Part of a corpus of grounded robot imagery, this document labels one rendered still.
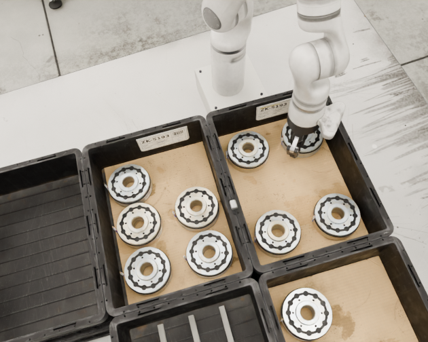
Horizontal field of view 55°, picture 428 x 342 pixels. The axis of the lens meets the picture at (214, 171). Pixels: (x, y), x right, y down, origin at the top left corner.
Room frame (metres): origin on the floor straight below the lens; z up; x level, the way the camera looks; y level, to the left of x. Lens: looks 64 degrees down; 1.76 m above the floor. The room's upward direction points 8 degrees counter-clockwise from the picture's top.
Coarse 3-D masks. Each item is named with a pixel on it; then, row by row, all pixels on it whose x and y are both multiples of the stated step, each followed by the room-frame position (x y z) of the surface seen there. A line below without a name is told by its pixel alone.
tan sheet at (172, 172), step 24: (192, 144) 0.53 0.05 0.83; (144, 168) 0.48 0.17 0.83; (168, 168) 0.47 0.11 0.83; (192, 168) 0.46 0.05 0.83; (168, 192) 0.41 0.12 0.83; (216, 192) 0.39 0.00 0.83; (168, 216) 0.34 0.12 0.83; (120, 240) 0.30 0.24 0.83; (168, 240) 0.28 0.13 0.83; (168, 288) 0.18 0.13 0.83
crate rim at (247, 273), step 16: (160, 128) 0.53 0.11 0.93; (208, 128) 0.51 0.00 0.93; (96, 144) 0.51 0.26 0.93; (112, 144) 0.51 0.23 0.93; (208, 144) 0.47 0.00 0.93; (224, 192) 0.35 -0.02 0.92; (96, 208) 0.35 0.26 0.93; (96, 224) 0.32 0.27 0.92; (96, 240) 0.27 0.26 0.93; (240, 240) 0.24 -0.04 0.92; (240, 272) 0.17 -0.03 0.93; (192, 288) 0.15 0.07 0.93; (208, 288) 0.15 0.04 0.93; (112, 304) 0.14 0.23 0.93; (144, 304) 0.13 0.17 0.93
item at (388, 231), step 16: (272, 96) 0.57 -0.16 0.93; (288, 96) 0.57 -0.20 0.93; (224, 112) 0.55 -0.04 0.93; (352, 144) 0.42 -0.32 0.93; (224, 160) 0.42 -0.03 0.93; (224, 176) 0.38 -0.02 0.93; (368, 176) 0.33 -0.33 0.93; (240, 208) 0.30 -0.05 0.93; (384, 208) 0.26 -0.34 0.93; (240, 224) 0.27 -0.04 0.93; (384, 224) 0.23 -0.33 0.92; (352, 240) 0.20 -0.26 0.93; (368, 240) 0.20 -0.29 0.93; (256, 256) 0.20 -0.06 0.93; (304, 256) 0.18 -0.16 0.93; (256, 272) 0.17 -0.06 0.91
